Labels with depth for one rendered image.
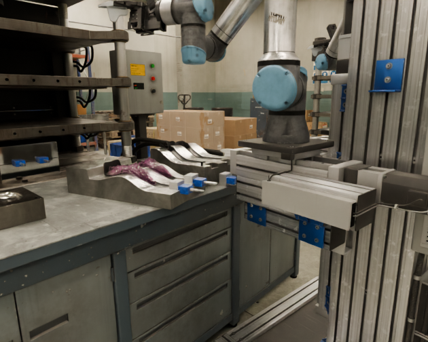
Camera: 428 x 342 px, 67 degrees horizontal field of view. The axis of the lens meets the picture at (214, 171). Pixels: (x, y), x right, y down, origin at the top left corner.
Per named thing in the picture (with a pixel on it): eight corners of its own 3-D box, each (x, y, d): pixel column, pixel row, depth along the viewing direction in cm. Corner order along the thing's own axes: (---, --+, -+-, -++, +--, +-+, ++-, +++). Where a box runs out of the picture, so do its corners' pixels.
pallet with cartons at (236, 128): (256, 153, 686) (257, 117, 669) (234, 159, 623) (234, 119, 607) (212, 148, 758) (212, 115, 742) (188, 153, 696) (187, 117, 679)
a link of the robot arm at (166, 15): (170, -8, 95) (184, 3, 103) (157, -6, 97) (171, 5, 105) (170, 19, 96) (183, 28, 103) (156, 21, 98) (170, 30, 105)
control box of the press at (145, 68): (172, 254, 249) (164, 52, 216) (138, 270, 227) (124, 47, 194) (155, 246, 264) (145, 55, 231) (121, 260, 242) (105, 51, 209)
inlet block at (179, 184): (207, 196, 118) (207, 182, 117) (201, 200, 113) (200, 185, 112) (176, 192, 123) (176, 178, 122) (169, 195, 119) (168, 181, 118)
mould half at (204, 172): (241, 176, 159) (242, 148, 155) (204, 187, 140) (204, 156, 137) (174, 163, 192) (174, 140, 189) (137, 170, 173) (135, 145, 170)
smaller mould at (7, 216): (46, 218, 106) (43, 197, 104) (-8, 232, 95) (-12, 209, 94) (24, 205, 119) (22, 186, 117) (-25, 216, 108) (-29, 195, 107)
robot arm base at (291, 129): (318, 140, 106) (321, 109, 104) (290, 145, 97) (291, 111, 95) (281, 136, 118) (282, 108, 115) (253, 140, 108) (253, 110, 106)
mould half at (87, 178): (205, 190, 135) (204, 164, 133) (170, 210, 113) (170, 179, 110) (113, 178, 157) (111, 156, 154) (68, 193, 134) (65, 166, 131)
